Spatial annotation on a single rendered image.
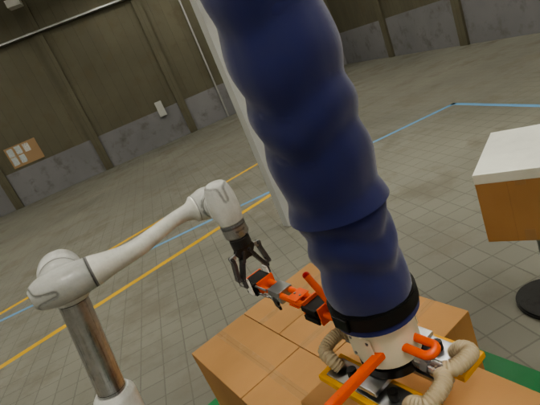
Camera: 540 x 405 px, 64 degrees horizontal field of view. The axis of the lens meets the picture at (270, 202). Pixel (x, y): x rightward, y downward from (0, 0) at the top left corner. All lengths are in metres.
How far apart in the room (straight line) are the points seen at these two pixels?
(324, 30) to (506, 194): 1.75
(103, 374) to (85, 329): 0.18
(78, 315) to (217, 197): 0.60
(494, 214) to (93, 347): 1.97
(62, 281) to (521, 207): 2.07
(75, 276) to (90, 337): 0.32
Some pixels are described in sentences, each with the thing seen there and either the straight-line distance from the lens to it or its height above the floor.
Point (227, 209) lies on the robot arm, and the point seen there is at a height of 1.55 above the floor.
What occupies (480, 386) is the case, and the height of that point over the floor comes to 0.95.
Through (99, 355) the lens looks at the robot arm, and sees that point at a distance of 1.68.
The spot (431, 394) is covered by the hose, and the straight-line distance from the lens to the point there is 1.11.
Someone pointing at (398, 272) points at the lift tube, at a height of 1.42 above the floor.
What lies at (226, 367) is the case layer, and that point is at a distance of 2.52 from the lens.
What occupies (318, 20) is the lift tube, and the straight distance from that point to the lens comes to 0.87.
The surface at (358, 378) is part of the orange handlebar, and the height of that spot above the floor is 1.23.
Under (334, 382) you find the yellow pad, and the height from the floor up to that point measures 1.11.
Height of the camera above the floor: 1.98
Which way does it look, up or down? 19 degrees down
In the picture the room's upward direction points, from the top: 23 degrees counter-clockwise
